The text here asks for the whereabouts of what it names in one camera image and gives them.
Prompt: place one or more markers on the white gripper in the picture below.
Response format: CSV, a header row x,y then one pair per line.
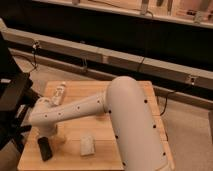
x,y
47,130

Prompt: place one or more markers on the black eraser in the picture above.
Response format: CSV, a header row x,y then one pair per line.
x,y
45,149

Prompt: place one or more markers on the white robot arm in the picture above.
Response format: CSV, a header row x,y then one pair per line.
x,y
135,130

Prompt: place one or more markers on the white bottle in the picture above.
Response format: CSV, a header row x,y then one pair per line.
x,y
58,95

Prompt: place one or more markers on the wooden table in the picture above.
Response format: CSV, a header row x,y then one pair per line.
x,y
66,145

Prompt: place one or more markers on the black chair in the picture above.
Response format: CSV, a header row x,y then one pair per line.
x,y
16,96

